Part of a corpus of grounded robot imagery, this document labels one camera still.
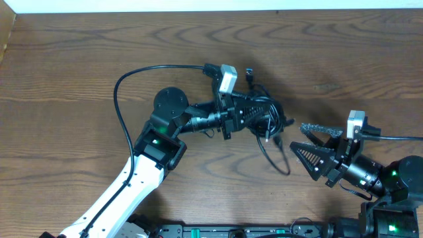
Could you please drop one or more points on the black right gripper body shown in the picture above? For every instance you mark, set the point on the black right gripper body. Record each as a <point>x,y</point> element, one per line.
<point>338,162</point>

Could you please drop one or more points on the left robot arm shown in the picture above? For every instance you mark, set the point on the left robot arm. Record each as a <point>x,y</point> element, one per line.
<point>158,150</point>

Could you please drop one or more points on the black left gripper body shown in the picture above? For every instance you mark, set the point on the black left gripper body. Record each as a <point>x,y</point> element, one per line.
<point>228,118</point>

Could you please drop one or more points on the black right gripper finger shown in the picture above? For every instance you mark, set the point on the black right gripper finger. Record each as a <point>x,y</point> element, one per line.
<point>307,130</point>
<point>318,161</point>

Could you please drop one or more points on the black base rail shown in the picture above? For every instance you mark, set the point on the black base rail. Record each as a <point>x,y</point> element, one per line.
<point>227,231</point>

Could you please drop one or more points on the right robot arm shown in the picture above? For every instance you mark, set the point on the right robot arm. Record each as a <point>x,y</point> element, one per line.
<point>392,193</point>

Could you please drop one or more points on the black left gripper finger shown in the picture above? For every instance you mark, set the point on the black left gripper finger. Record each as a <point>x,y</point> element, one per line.
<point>244,101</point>
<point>247,115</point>

